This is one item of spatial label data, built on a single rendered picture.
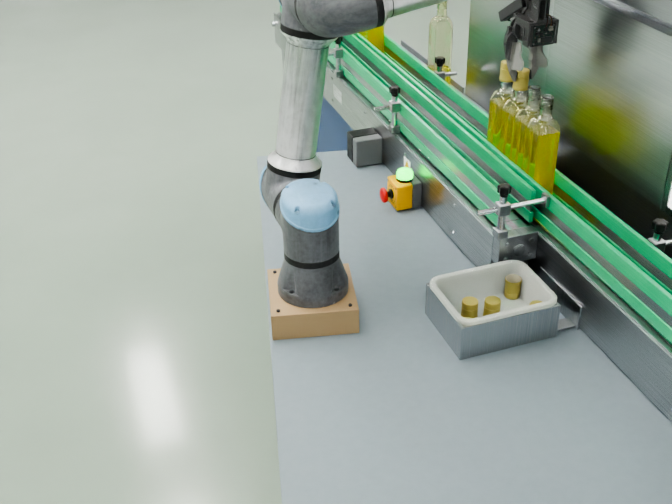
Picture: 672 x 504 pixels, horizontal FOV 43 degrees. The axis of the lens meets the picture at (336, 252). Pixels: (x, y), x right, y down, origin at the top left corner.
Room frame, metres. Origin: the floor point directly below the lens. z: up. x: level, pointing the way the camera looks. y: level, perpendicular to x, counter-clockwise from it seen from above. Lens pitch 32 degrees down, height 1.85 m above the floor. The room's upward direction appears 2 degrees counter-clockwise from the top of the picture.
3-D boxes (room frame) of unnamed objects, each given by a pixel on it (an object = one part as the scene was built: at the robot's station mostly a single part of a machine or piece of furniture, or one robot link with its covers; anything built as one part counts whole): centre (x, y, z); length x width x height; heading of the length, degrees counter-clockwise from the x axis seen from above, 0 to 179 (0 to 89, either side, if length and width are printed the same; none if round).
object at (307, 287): (1.52, 0.05, 0.86); 0.15 x 0.15 x 0.10
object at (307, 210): (1.53, 0.05, 0.98); 0.13 x 0.12 x 0.14; 18
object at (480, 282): (1.45, -0.32, 0.80); 0.22 x 0.17 x 0.09; 108
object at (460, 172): (2.45, -0.09, 0.92); 1.75 x 0.01 x 0.08; 18
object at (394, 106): (2.15, -0.15, 0.94); 0.07 x 0.04 x 0.13; 108
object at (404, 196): (1.98, -0.18, 0.79); 0.07 x 0.07 x 0.07; 18
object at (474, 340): (1.46, -0.34, 0.79); 0.27 x 0.17 x 0.08; 108
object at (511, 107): (1.85, -0.43, 0.99); 0.06 x 0.06 x 0.21; 18
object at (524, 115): (1.79, -0.45, 0.99); 0.06 x 0.06 x 0.21; 19
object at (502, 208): (1.59, -0.38, 0.95); 0.17 x 0.03 x 0.12; 108
